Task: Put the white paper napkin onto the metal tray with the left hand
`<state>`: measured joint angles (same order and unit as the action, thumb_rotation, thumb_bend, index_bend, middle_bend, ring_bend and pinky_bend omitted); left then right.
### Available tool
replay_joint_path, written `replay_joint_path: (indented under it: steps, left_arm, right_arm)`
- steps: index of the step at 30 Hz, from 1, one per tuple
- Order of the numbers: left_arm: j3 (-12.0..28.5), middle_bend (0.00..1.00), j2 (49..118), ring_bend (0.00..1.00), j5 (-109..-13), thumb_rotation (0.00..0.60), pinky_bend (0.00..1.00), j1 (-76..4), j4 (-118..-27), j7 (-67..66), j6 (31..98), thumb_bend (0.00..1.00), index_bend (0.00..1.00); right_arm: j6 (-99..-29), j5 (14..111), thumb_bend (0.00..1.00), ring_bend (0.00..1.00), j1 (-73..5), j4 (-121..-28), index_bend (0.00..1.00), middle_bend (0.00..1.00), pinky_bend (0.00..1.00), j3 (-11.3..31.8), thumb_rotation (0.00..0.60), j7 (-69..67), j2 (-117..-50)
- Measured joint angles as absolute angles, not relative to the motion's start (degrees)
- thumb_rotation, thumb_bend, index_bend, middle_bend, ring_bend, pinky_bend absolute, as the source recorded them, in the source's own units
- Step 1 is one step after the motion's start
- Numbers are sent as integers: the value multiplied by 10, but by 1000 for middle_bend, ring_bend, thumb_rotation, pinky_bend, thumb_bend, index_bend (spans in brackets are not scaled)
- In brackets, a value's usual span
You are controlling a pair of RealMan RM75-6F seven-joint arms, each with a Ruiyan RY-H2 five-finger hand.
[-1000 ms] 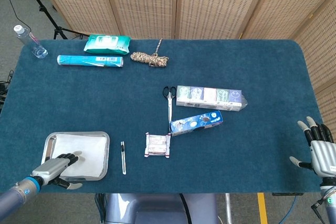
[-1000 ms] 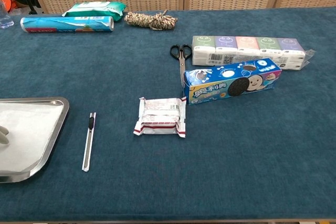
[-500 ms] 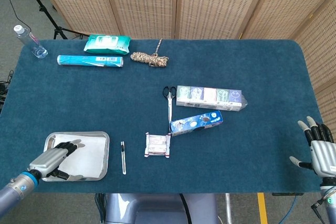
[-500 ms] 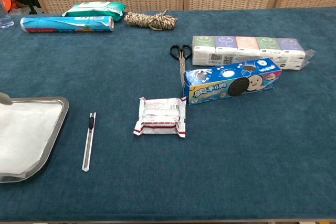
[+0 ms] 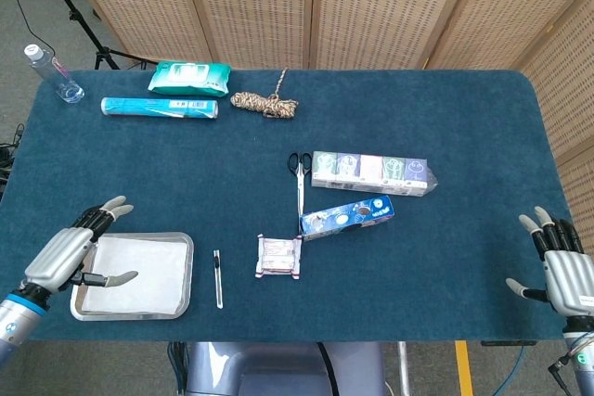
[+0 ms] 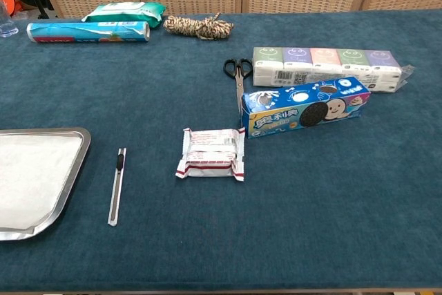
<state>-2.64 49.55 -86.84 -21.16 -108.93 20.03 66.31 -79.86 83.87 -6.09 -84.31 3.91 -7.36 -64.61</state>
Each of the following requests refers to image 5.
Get black floor cable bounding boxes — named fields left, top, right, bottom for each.
left=8, top=0, right=57, bottom=54

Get blue-grey robot torso base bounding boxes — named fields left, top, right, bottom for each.
left=185, top=341, right=386, bottom=396

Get green wet wipes pack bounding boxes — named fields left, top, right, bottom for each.
left=147, top=60, right=232, bottom=96

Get blue Oreo cookie box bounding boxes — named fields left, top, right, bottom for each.
left=299, top=195, right=396, bottom=242

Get white cloth sheet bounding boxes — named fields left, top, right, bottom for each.
left=81, top=236, right=188, bottom=313

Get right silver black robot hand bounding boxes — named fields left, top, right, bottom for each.
left=504, top=205, right=594, bottom=318

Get silver utility knife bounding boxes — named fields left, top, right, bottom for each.
left=213, top=249, right=225, bottom=310

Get black-handled scissors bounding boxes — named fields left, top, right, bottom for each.
left=287, top=151, right=314, bottom=224

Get pocket tissue multipack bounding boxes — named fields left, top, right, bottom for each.
left=310, top=150, right=439, bottom=198

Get wicker folding screen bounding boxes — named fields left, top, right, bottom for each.
left=58, top=0, right=594, bottom=249

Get teal table cloth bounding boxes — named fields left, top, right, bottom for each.
left=0, top=69, right=581, bottom=344

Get clear plastic bottle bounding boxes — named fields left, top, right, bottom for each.
left=23, top=44, right=86, bottom=104

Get metal table leg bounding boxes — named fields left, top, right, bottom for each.
left=397, top=341, right=412, bottom=396

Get brown white rope bundle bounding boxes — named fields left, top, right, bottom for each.
left=230, top=68, right=299, bottom=120

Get blue cable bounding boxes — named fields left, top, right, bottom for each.
left=494, top=344, right=528, bottom=396

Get black cable bundle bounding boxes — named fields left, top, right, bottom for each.
left=0, top=122, right=25, bottom=184

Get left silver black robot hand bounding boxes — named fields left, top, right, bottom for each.
left=18, top=195, right=139, bottom=295

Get black tripod stand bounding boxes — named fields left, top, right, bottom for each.
left=30, top=0, right=154, bottom=71

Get stainless steel tray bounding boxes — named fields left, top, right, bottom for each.
left=70, top=231, right=195, bottom=322

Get white red biscuit pack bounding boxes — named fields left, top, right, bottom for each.
left=254, top=234, right=303, bottom=281

